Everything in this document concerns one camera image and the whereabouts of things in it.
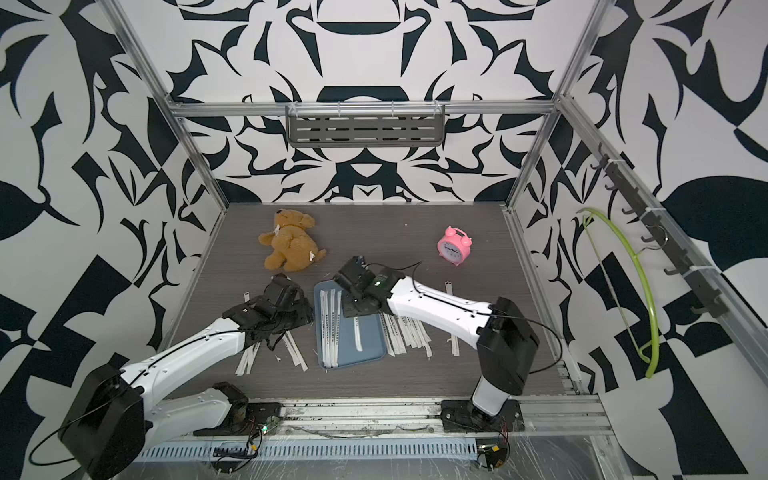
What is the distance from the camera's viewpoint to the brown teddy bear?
37.9 inches

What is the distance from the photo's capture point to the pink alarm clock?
98 centimetres

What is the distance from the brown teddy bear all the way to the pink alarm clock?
41 cm

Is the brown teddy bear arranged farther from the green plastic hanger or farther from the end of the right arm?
the green plastic hanger
